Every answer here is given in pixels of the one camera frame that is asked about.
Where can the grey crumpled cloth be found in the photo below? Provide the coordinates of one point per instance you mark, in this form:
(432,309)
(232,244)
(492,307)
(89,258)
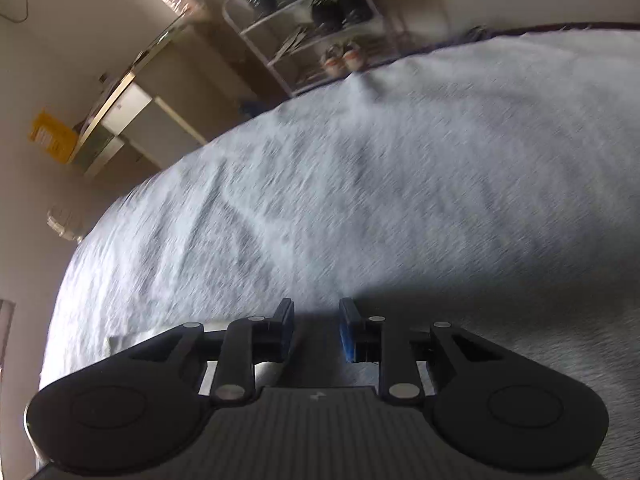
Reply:
(475,34)

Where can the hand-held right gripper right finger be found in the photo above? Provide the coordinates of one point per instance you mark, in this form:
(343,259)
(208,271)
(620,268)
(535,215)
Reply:
(346,332)

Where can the white metal shoe rack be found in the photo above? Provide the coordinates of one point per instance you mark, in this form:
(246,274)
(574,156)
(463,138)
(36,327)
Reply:
(272,63)

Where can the white orange-soled sneaker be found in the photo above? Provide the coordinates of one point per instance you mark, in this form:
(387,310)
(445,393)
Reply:
(352,56)
(332,60)

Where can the cream bedpost finial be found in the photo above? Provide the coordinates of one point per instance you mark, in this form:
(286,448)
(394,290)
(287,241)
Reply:
(65,222)

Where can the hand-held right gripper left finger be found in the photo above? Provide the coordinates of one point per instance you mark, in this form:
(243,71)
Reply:
(286,330)

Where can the cream wooden desk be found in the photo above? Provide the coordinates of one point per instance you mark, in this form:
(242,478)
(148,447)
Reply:
(145,105)

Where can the grey insoles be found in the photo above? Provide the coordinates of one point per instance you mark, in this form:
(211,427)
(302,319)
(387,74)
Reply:
(292,41)

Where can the yellow calendar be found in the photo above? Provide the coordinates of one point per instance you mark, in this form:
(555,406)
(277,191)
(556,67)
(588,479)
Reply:
(52,135)

